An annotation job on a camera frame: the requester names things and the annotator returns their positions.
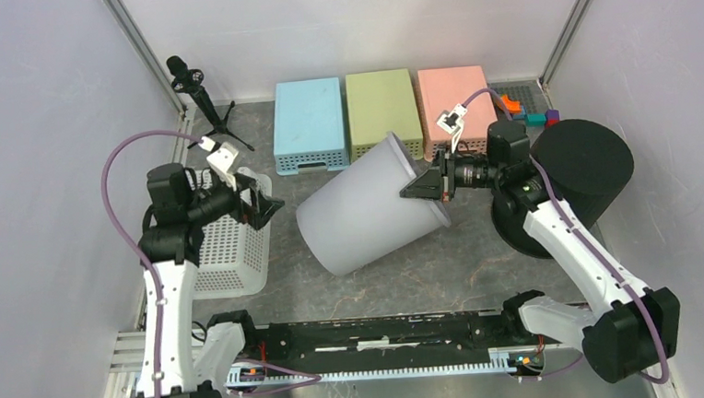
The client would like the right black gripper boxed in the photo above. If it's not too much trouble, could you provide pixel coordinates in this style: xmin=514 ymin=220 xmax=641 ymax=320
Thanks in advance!
xmin=398 ymin=138 xmax=504 ymax=205

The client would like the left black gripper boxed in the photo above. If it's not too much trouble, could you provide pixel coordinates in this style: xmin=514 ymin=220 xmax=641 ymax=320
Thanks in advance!
xmin=182 ymin=168 xmax=286 ymax=234

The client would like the large white perforated basket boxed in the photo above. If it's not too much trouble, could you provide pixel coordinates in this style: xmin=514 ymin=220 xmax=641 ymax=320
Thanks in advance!
xmin=193 ymin=193 xmax=270 ymax=299

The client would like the grey bin with black liner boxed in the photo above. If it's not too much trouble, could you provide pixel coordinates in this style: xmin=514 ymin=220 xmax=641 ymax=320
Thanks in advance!
xmin=296 ymin=132 xmax=452 ymax=275

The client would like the blue plastic basket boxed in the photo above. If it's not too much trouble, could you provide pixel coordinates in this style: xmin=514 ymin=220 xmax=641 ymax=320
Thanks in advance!
xmin=273 ymin=77 xmax=350 ymax=176

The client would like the pink plastic basket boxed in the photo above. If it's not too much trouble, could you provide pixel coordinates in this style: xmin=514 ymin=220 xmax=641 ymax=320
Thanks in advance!
xmin=415 ymin=65 xmax=497 ymax=161

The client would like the green plastic basket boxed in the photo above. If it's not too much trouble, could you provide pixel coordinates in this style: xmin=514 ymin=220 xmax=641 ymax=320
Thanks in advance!
xmin=345 ymin=68 xmax=424 ymax=162

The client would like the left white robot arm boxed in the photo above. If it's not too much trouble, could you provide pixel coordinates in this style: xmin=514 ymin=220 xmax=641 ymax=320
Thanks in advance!
xmin=131 ymin=163 xmax=284 ymax=398

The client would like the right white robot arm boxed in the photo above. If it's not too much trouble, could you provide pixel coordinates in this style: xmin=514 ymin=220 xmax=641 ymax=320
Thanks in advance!
xmin=401 ymin=119 xmax=681 ymax=384

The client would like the teal toy block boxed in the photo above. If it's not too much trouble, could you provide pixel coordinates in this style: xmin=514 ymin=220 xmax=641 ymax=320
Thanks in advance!
xmin=512 ymin=113 xmax=547 ymax=127

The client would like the dark tray with orange blocks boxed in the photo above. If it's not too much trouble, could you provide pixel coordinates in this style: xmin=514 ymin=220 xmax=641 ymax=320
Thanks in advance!
xmin=489 ymin=81 xmax=546 ymax=115

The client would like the purple toy block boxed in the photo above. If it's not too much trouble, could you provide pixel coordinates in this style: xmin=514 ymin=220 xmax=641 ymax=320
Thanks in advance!
xmin=546 ymin=109 xmax=560 ymax=123

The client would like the black microphone on tripod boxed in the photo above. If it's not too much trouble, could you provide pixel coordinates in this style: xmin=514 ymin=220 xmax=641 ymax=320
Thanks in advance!
xmin=166 ymin=55 xmax=255 ymax=152

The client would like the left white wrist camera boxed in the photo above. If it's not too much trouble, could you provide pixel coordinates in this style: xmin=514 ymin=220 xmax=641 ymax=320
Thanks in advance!
xmin=197 ymin=136 xmax=240 ymax=191

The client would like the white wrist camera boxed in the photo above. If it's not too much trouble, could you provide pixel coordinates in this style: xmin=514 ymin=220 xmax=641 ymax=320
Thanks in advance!
xmin=436 ymin=104 xmax=467 ymax=152
xmin=197 ymin=136 xmax=240 ymax=191

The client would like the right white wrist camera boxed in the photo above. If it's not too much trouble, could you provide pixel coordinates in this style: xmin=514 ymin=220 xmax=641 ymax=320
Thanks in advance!
xmin=436 ymin=104 xmax=467 ymax=152

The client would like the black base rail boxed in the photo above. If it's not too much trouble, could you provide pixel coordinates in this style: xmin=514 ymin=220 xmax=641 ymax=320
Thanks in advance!
xmin=253 ymin=310 xmax=520 ymax=374

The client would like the white cable duct strip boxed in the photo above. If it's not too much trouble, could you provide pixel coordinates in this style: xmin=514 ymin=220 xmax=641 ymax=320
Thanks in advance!
xmin=225 ymin=351 xmax=545 ymax=392

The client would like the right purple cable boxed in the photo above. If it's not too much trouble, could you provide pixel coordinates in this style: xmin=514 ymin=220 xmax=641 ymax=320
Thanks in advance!
xmin=460 ymin=77 xmax=671 ymax=396

